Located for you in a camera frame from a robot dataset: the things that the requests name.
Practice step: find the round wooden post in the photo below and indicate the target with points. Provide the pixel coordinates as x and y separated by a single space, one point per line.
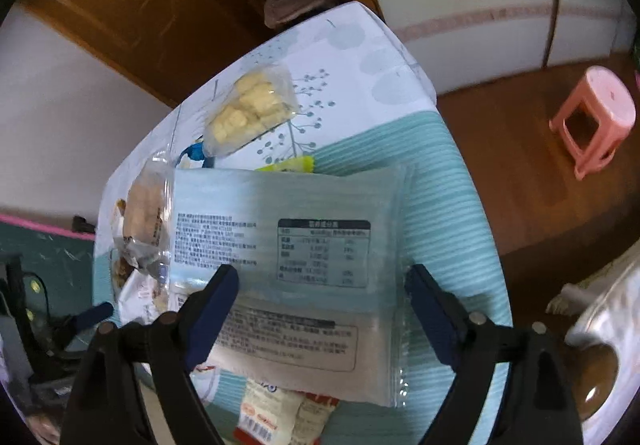
595 375

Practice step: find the green chalkboard pink frame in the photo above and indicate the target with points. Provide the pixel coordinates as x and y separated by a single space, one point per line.
45 255

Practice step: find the clear bag of yellow puffs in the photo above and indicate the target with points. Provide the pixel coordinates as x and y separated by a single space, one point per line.
250 110

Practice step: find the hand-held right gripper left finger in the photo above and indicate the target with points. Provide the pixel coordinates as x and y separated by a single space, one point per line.
220 315

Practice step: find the brown wooden door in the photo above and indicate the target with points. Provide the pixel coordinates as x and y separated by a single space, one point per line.
135 10

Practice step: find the clear packet of round biscuits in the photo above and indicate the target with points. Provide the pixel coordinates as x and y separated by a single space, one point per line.
145 205

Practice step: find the small blue white packet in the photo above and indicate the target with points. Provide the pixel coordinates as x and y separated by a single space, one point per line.
192 153

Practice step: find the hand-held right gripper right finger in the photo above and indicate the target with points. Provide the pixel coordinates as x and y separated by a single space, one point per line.
431 320

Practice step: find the white red print packet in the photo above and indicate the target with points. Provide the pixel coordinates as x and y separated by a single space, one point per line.
267 415

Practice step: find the white crinkled packet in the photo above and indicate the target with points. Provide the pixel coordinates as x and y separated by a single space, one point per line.
142 297

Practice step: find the pink plastic stool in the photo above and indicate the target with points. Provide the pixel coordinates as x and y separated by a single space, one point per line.
597 115

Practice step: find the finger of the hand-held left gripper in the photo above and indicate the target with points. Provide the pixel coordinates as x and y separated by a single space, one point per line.
92 315

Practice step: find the teal clear snack packet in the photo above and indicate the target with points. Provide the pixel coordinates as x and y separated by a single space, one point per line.
300 245

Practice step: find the yellow-green snack packet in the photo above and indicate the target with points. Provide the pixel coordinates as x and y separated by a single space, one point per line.
289 165

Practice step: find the pale wardrobe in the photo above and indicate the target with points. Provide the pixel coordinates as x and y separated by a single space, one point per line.
475 0

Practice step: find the printed teal tablecloth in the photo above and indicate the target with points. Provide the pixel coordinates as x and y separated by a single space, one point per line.
440 225

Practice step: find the checked white cloth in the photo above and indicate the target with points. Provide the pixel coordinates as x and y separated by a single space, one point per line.
612 310

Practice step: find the folded pink cloth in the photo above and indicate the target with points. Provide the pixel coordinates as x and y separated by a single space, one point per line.
300 2

